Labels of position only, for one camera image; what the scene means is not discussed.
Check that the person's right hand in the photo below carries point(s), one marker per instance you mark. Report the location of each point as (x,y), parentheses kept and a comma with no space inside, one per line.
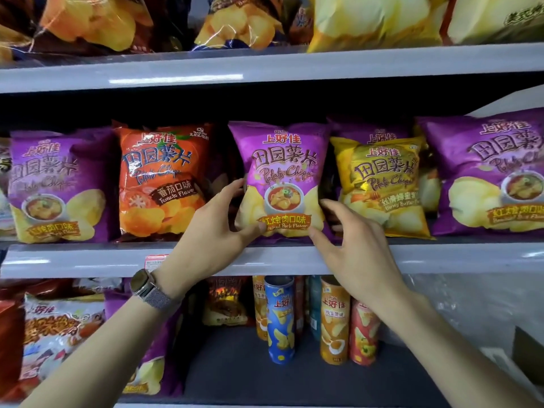
(365,263)

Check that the person's left hand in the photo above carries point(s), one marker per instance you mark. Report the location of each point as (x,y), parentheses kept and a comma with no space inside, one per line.
(204,250)

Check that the teal chip can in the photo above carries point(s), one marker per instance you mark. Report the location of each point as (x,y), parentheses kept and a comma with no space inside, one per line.
(314,305)

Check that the orange chip can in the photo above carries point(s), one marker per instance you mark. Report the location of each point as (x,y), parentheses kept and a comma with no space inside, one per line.
(333,327)

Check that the grey store shelving unit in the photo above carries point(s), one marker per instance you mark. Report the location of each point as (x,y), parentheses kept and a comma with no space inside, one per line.
(289,261)

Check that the large golden yellow snack bag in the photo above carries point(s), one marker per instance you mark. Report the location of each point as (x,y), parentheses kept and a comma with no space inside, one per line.
(429,191)
(382,178)

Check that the large orange tomato chip bag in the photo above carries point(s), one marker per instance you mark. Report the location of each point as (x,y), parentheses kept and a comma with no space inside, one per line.
(161,165)

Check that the blue chip can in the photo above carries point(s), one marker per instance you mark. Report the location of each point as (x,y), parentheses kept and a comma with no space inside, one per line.
(279,318)

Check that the red white cartoon snack bag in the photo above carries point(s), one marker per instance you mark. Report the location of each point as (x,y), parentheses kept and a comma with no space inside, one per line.
(97,286)
(55,335)

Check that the tall golden chips snack bag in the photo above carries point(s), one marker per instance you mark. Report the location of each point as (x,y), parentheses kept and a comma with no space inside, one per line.
(374,21)

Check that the dark orange print snack bag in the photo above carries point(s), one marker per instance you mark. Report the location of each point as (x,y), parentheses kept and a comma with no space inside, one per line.
(301,25)

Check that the orange tomato chips snack bag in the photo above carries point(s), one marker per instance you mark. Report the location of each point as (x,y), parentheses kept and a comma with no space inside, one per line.
(93,21)

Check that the red steak flavour chip bag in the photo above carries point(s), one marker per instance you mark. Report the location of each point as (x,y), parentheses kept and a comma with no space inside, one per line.
(488,16)

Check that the person's left forearm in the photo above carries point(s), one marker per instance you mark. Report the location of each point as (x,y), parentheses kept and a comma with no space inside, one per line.
(93,365)

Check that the person's right forearm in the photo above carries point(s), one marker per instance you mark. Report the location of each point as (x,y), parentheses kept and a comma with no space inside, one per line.
(459,356)

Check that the red yellow price tag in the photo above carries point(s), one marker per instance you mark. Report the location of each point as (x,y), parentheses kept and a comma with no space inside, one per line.
(153,263)

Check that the smartwatch with grey band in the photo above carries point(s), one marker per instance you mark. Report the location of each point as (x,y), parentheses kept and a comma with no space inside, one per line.
(142,282)

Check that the crumpled clear plastic bag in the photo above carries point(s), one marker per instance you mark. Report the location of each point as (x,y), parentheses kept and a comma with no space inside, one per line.
(467,301)

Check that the brown cardboard box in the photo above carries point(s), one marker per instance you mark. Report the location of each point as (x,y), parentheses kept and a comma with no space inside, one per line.
(529,356)

